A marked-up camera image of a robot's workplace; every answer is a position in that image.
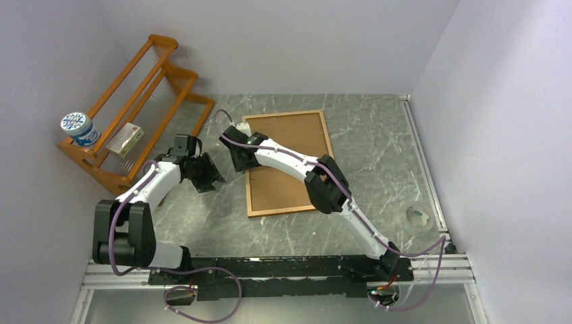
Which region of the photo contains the brown backing board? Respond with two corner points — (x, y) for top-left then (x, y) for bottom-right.
(243, 110), (333, 217)

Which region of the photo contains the clear tape roll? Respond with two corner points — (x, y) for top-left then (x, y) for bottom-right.
(397, 202), (435, 234)

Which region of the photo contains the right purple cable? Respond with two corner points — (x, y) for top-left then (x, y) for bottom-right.
(212, 108), (448, 313)

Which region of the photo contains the aluminium extrusion rail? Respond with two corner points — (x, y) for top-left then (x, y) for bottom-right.
(71, 254), (488, 323)

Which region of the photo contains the blue white round tin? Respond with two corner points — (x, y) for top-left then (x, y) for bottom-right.
(60, 112), (101, 147)

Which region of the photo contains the purple cable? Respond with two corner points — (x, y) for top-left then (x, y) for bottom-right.
(212, 108), (448, 313)
(107, 160), (244, 324)

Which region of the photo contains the white red small box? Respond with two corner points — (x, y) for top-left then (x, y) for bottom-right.
(106, 122), (144, 159)

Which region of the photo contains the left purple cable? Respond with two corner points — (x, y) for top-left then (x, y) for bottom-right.
(107, 160), (244, 324)

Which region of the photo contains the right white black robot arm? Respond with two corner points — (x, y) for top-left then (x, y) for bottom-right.
(219, 126), (413, 281)

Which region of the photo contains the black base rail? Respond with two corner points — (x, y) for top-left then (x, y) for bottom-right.
(148, 253), (414, 301)

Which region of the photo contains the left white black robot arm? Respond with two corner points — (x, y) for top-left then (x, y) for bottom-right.
(92, 134), (224, 284)

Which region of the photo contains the wooden picture frame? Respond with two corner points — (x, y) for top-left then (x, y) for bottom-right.
(241, 109), (347, 219)

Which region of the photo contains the orange wooden shelf rack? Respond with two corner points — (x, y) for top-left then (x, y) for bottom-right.
(58, 34), (215, 195)

